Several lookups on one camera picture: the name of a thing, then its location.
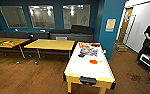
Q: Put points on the orange red snack bag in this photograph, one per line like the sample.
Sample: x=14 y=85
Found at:
x=84 y=45

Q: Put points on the dark sofa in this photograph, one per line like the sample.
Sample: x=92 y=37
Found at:
x=76 y=35

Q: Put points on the colourful snack packets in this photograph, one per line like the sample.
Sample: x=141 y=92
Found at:
x=88 y=51

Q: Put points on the white rectangular sign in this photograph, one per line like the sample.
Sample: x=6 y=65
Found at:
x=61 y=38

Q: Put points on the black and red box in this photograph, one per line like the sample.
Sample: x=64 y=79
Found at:
x=95 y=44

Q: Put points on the red air hockey striker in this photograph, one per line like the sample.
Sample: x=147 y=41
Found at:
x=93 y=61

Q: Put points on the long wooden table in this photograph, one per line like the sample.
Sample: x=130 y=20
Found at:
x=51 y=44
x=11 y=42

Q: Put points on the yellow air hockey table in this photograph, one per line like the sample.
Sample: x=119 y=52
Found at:
x=87 y=71

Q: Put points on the interior glass window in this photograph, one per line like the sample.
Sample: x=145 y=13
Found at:
x=41 y=16
x=13 y=16
x=76 y=16

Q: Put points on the small white box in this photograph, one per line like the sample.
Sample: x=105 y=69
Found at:
x=16 y=30
x=42 y=30
x=31 y=35

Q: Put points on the woven brown basket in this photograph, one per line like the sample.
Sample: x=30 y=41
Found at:
x=121 y=47

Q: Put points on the brown wooden door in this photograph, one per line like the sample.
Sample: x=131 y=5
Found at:
x=124 y=26

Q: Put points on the dark low bench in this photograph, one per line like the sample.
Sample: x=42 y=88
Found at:
x=21 y=34

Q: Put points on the small red item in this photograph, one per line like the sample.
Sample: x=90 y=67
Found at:
x=6 y=42

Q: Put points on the white wall outlet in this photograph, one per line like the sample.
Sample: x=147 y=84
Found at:
x=105 y=51

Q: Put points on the yellow wall poster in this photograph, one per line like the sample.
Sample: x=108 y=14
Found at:
x=110 y=25

